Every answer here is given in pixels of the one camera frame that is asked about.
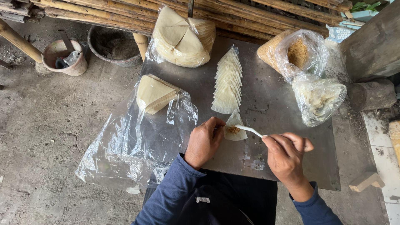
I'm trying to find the single triangular dough wrapper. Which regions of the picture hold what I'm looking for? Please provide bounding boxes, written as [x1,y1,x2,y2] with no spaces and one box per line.
[224,109,248,141]

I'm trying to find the person's left hand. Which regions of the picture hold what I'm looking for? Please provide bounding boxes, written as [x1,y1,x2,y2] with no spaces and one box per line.
[184,116,226,171]

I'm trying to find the small wooden block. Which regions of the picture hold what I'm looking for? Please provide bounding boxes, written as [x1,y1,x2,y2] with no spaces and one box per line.
[349,171,386,193]

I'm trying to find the person's right hand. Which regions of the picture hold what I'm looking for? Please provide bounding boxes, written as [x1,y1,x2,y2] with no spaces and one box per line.
[261,132,314,189]

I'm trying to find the large clear plastic sheet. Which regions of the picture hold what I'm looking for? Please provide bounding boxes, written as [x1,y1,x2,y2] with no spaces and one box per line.
[75,74,199,192]

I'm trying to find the clear bag of quartered wrappers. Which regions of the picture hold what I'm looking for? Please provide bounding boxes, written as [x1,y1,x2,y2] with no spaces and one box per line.
[146,4,216,69]

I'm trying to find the person's dark clothing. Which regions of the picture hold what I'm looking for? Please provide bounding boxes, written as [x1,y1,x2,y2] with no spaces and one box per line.
[143,169,278,225]

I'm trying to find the clear bag of white filling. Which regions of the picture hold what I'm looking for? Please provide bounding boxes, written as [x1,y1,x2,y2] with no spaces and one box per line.
[292,74,347,128]

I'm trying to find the green plant leaves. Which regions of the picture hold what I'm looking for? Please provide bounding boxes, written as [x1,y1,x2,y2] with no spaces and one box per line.
[350,1,382,13]

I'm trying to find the row of triangular wrappers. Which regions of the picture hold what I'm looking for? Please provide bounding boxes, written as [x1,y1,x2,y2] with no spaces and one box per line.
[211,46,243,115]

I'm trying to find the light blue container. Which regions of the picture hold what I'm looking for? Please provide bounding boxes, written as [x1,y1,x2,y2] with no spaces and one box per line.
[341,9,379,23]

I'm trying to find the white plastic spoon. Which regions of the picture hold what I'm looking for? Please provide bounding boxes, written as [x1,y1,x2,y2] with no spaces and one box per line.
[234,124,268,139]

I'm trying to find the black round basin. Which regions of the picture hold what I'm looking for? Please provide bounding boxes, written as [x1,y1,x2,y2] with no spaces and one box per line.
[87,25,144,67]

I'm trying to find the yellow wooden board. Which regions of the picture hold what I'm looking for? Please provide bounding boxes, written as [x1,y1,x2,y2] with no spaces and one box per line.
[388,120,400,167]

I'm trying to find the grey wooden log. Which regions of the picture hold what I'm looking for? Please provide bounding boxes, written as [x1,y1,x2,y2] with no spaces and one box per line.
[347,78,397,113]

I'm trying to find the loose stack of wrapper quarters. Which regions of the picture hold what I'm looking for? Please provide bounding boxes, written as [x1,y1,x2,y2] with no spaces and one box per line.
[136,74,181,115]

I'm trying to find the pale pink bucket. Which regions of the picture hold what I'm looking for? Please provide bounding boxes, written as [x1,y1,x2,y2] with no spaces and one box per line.
[41,39,89,77]

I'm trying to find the bamboo bench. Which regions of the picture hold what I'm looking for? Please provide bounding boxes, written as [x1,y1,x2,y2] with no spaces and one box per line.
[0,0,354,64]

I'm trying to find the clear bag of brown crumbs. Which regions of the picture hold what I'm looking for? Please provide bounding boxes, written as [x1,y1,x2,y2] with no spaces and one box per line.
[257,29,329,84]

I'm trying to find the crumpled plastic bag in bucket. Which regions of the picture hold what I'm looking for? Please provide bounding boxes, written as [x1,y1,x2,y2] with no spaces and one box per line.
[62,50,81,67]

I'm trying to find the patterned blue white tile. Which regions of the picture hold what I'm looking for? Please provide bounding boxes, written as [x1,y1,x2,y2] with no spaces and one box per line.
[326,21,363,44]

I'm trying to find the dark flat metal bar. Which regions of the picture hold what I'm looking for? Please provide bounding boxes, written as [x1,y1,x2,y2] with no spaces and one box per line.
[57,30,76,53]

